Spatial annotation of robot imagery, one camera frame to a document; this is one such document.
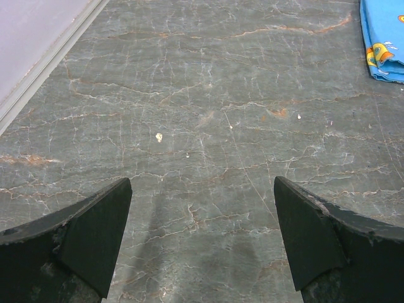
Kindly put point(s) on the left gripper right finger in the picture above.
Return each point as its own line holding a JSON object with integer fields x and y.
{"x": 335, "y": 254}

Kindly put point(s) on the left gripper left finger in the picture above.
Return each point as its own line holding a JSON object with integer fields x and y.
{"x": 69, "y": 255}

